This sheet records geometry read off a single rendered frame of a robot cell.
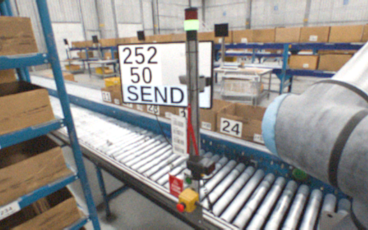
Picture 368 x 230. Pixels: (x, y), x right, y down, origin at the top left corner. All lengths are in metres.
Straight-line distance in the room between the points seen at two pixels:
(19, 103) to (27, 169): 0.21
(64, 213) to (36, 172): 0.20
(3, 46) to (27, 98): 0.15
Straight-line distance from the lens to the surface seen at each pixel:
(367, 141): 0.39
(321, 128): 0.42
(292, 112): 0.46
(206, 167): 0.84
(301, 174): 1.38
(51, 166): 0.83
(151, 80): 1.03
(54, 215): 0.90
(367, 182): 0.39
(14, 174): 0.80
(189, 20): 0.80
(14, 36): 0.73
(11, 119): 0.74
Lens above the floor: 1.56
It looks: 21 degrees down
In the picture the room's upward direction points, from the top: 3 degrees counter-clockwise
